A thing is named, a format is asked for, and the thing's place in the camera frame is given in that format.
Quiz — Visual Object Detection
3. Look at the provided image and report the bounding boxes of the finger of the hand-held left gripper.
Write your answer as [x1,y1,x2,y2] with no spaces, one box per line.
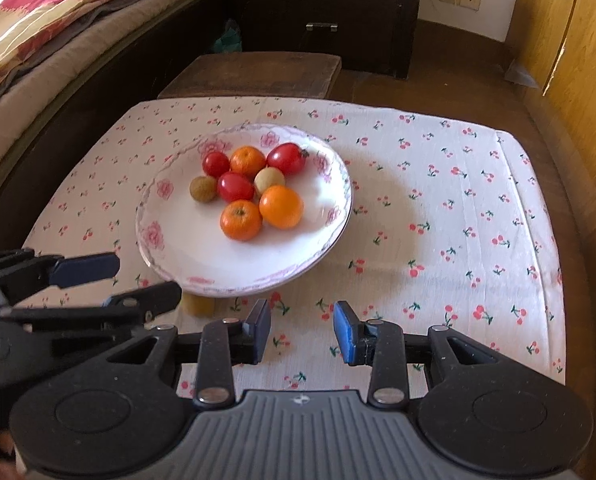
[0,249,121,307]
[0,281,183,329]

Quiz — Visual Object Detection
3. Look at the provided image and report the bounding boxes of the cherry print tablecloth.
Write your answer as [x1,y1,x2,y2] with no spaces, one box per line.
[20,96,567,397]

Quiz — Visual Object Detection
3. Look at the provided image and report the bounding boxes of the green cloth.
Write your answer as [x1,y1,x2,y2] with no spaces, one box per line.
[213,19,243,55]

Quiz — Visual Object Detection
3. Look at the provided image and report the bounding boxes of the bed with colourful blanket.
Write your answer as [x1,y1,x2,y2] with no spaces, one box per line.
[0,0,224,161]

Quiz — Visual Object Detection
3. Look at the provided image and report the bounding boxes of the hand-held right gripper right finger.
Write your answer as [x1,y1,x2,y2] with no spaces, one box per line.
[332,301,500,408]

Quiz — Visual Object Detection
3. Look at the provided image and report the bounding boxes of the orange tangerine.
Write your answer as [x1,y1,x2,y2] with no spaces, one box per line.
[259,185,305,230]
[220,199,263,242]
[229,146,267,177]

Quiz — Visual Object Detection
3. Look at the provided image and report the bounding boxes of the yellow wooden wardrobe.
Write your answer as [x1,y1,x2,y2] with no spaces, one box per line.
[505,0,596,196]

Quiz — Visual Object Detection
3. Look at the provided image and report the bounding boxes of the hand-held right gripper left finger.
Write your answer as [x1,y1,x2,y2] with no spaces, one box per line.
[102,299,273,407]

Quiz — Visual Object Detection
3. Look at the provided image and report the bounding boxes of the dark wooden stool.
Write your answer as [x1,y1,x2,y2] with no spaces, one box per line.
[157,51,343,101]

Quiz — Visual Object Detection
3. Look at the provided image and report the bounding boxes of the red cherry tomato with stem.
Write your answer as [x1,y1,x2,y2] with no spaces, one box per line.
[266,142,310,176]

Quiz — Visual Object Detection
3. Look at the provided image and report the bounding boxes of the floral quilt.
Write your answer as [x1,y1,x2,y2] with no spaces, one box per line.
[0,0,214,103]

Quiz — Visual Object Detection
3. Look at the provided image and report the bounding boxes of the dark wooden dresser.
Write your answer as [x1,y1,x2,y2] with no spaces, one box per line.
[223,0,424,80]

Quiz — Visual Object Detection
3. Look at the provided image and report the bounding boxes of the kiwi top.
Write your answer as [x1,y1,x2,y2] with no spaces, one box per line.
[254,166,286,197]

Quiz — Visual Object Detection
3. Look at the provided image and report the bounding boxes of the dark wooden bed frame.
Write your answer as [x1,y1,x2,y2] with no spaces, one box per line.
[0,0,229,241]

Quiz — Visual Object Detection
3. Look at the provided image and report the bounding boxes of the white plate with pink flowers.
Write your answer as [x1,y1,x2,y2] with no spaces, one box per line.
[135,122,353,297]

